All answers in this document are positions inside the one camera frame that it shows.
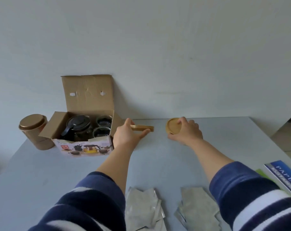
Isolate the red cardboard tea set box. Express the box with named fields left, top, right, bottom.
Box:
left=38, top=74, right=126, bottom=157

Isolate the person's right forearm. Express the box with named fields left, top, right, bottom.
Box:
left=188, top=139, right=291, bottom=231

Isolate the person's left hand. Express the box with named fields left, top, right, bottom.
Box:
left=112, top=117, right=151, bottom=152

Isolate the bronze metal tea canister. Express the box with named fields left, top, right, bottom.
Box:
left=18, top=114, right=55, bottom=151

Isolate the green paper pack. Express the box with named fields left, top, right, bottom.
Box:
left=255, top=168, right=280, bottom=190

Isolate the person's right hand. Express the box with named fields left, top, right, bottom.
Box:
left=168, top=116, right=203, bottom=146

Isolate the blue paper pack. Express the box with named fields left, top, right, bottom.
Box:
left=263, top=160, right=291, bottom=200

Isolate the pile of silver foil packets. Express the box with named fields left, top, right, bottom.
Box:
left=124, top=186, right=168, bottom=231
left=174, top=186, right=223, bottom=231

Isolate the glass teapot black lid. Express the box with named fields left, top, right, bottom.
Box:
left=60, top=115, right=93, bottom=142

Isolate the glass cup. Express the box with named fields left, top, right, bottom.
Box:
left=95, top=115, right=113, bottom=128
left=92, top=126, right=111, bottom=139

